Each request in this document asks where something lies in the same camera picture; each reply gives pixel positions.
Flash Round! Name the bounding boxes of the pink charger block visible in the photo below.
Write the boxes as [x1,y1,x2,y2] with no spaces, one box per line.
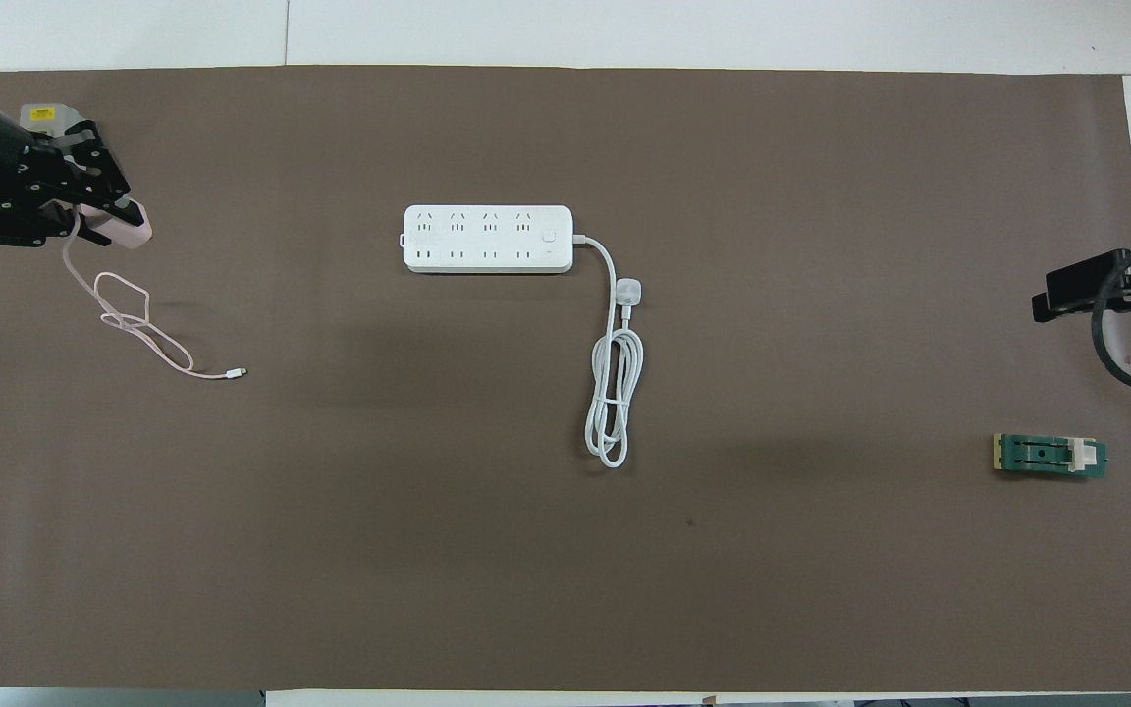
[80,201,152,249]

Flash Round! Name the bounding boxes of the pink charging cable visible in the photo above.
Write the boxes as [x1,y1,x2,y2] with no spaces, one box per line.
[63,211,247,381]

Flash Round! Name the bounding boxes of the white power strip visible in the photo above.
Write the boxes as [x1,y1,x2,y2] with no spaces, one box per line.
[402,203,575,275]

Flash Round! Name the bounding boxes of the brown paper mat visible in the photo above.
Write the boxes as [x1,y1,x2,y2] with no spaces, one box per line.
[0,65,1131,693]

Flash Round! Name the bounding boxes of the grey push button switch box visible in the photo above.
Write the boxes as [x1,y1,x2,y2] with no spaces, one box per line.
[21,103,95,138]

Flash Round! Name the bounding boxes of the white power strip cord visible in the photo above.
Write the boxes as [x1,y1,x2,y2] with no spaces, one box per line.
[570,233,645,469]

